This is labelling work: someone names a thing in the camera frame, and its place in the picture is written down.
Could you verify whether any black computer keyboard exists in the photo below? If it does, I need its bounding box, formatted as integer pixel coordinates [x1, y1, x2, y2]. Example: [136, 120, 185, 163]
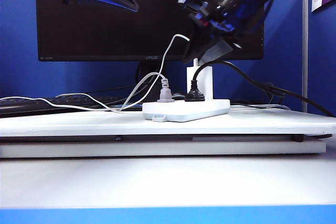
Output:
[0, 94, 144, 119]

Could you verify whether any white lower board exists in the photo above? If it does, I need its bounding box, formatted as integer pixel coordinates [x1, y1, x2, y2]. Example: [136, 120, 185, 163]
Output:
[0, 140, 327, 158]

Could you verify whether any thin black cable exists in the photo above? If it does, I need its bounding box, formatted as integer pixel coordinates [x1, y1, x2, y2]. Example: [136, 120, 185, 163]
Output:
[233, 81, 289, 109]

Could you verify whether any pale grey cable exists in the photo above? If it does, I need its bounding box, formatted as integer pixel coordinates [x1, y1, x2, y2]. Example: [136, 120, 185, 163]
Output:
[230, 103, 292, 111]

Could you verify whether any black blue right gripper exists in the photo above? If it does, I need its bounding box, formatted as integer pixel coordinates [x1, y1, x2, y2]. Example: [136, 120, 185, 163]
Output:
[183, 0, 244, 63]

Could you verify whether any black plug with black cable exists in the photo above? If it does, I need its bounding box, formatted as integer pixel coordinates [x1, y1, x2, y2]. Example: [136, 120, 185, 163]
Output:
[184, 60, 336, 118]

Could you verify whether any white power strip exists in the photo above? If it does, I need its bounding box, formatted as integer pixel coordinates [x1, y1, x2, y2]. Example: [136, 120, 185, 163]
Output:
[142, 99, 231, 123]

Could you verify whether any silver partition post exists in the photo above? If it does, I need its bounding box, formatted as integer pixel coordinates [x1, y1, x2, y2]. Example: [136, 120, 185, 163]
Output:
[301, 0, 309, 113]

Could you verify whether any white raised desk board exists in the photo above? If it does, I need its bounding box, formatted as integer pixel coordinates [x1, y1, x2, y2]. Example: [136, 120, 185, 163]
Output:
[0, 105, 336, 137]

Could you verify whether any grey plug with white cable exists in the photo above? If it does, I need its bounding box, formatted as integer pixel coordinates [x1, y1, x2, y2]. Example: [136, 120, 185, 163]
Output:
[55, 72, 175, 112]

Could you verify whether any white charger block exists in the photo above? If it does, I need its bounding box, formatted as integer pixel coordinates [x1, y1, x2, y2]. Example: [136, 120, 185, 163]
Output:
[186, 58, 214, 101]

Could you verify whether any black monitor stand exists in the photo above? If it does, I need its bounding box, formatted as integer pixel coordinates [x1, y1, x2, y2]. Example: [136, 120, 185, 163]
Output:
[135, 60, 186, 101]

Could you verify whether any black computer monitor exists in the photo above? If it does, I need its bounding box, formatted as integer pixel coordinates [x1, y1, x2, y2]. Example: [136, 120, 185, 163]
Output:
[34, 0, 265, 62]

